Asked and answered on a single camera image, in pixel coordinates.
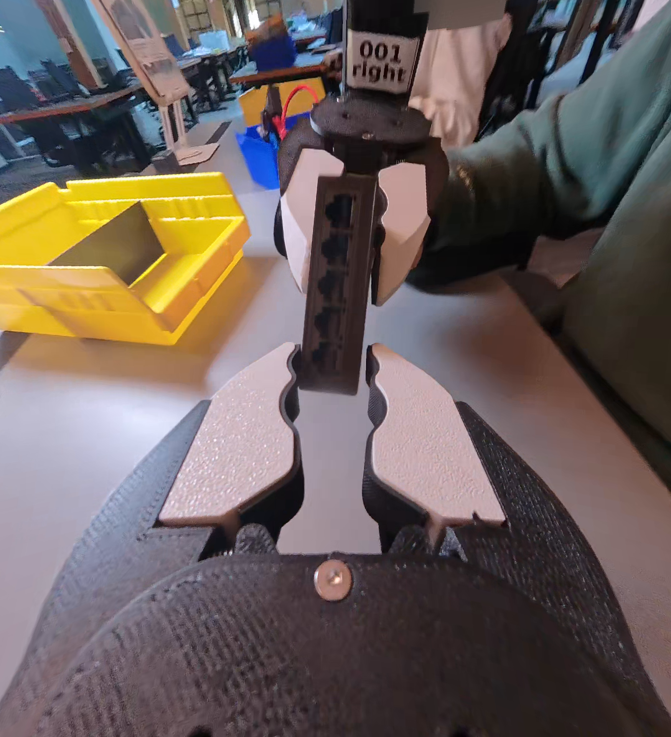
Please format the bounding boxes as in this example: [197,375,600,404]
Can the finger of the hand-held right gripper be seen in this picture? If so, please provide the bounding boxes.
[371,163,433,307]
[280,149,348,296]

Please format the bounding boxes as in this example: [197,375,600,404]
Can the person's right forearm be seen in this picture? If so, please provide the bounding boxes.
[404,66,671,291]

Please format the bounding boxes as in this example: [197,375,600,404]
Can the black network switch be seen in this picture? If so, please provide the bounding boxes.
[300,172,383,397]

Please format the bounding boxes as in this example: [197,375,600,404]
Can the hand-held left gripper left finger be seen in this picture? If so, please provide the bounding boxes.
[157,342,305,550]

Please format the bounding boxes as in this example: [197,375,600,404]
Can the black office chair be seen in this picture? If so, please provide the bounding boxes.
[39,58,87,97]
[0,66,26,110]

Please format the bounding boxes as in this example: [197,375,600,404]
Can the printed instruction sheet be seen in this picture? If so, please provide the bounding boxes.
[102,0,178,67]

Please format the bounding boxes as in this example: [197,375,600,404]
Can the white document stand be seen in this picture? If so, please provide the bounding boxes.
[91,0,221,167]

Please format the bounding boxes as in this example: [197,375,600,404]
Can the orange frame office desk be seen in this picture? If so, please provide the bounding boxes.
[0,83,147,174]
[229,60,336,88]

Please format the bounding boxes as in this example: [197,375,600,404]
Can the blue bag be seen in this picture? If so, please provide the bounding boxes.
[248,16,300,73]

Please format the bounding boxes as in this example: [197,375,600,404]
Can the blue plastic bin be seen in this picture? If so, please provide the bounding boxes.
[234,118,313,191]

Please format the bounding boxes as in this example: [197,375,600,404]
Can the yellow plastic bin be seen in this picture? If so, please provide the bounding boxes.
[0,172,251,346]
[237,86,290,129]

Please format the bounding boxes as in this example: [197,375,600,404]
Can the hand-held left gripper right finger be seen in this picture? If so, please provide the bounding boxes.
[363,344,509,552]

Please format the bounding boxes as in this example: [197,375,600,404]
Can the black bin divider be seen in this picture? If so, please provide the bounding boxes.
[48,202,166,287]

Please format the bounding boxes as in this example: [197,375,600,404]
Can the red ethernet cable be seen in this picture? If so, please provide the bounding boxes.
[278,85,326,139]

